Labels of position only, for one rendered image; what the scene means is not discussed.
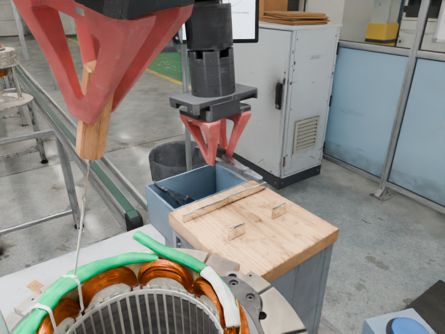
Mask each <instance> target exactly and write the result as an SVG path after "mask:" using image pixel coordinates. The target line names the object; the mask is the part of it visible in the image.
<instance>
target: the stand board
mask: <svg viewBox="0 0 445 334"><path fill-rule="evenodd" d="M257 184H259V183H257V182H255V181H254V180H252V181H250V182H247V183H245V184H242V185H239V186H236V187H235V188H232V189H229V190H227V191H224V192H221V193H219V194H217V195H214V196H211V197H208V198H206V199H203V200H201V201H198V202H196V203H193V204H191V205H188V206H186V207H183V208H181V209H178V210H175V211H173V212H171V213H169V214H168V215H169V223H170V225H171V226H172V227H173V228H174V229H175V230H176V231H177V232H178V233H179V234H180V235H181V236H182V237H183V238H184V239H185V240H186V241H187V242H188V243H189V244H190V245H191V246H193V247H194V248H195V249H196V250H197V251H203V252H208V253H209V257H210V256H211V254H215V255H218V256H221V257H224V258H227V259H229V260H232V261H234V262H236V263H239V264H240V270H239V271H238V272H239V273H241V274H243V275H247V273H249V271H253V272H255V273H256V274H257V275H259V276H261V277H262V278H263V279H264V280H266V281H267V282H268V283H270V282H272V281H274V280H275V279H276V278H279V277H280V276H281V275H283V274H285V273H286V272H288V271H290V270H291V269H292V268H294V267H296V266H297V265H299V264H301V263H302V262H304V261H305V260H307V259H308V258H310V257H312V256H313V255H315V254H317V253H318V252H320V251H321V250H323V249H325V248H326V247H327V246H329V245H331V244H332V243H334V242H336V241H337V238H338V232H339V228H337V227H335V226H334V225H331V224H330V223H328V222H326V221H325V220H323V219H321V218H320V217H317V216H316V215H314V214H312V213H310V212H309V211H307V210H305V209H303V208H302V207H300V206H298V205H296V204H294V203H293V202H291V201H289V200H288V199H285V198H284V197H282V196H280V195H279V194H277V193H275V192H273V191H271V190H270V189H268V188H265V189H264V190H262V191H260V192H257V193H255V194H252V195H249V196H248V197H245V198H243V199H240V200H238V201H236V202H233V203H231V204H228V205H226V206H224V207H221V208H219V209H216V210H214V211H212V212H210V213H207V214H205V215H202V216H200V217H198V218H195V219H192V220H190V221H188V222H186V223H184V222H183V220H182V215H183V214H185V213H188V212H190V211H193V210H195V209H198V208H200V207H203V206H205V205H208V204H210V203H212V202H215V201H217V200H220V199H222V198H224V197H227V196H230V195H232V194H235V193H237V192H240V191H242V190H245V189H247V188H250V187H252V186H255V185H257ZM283 203H286V204H287V209H286V213H285V214H283V215H281V216H279V217H277V218H275V219H272V208H275V207H277V206H279V205H281V204H283ZM243 222H244V223H245V234H243V235H241V236H239V237H237V238H235V239H233V240H231V241H229V240H228V229H229V228H232V227H234V226H236V225H238V224H240V223H243Z"/></svg>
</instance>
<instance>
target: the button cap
mask: <svg viewBox="0 0 445 334"><path fill-rule="evenodd" d="M391 334H429V333H428V331H427V330H426V328H425V327H424V326H423V325H421V324H420V323H419V322H418V321H415V320H414V319H411V318H408V317H399V318H397V319H395V320H394V321H393V323H392V325H391Z"/></svg>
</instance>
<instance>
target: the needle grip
mask: <svg viewBox="0 0 445 334"><path fill-rule="evenodd" d="M95 65H96V60H94V61H91V62H88V63H85V64H84V66H83V77H82V85H81V92H82V94H83V95H84V96H85V94H86V92H87V89H88V87H89V84H90V83H91V80H92V77H93V72H94V69H95ZM113 96H114V93H113V95H112V96H111V98H110V100H109V101H108V103H107V104H106V106H105V108H104V110H103V111H102V112H101V114H100V116H99V117H98V119H97V120H96V122H95V123H94V124H92V125H89V124H87V123H85V122H83V121H81V120H79V119H78V126H77V139H76V147H75V150H76V152H77V153H78V155H79V157H81V158H82V159H87V160H98V159H99V158H100V157H102V156H103V155H104V153H105V147H106V142H107V134H108V129H109V121H110V117H111V109H112V104H113Z"/></svg>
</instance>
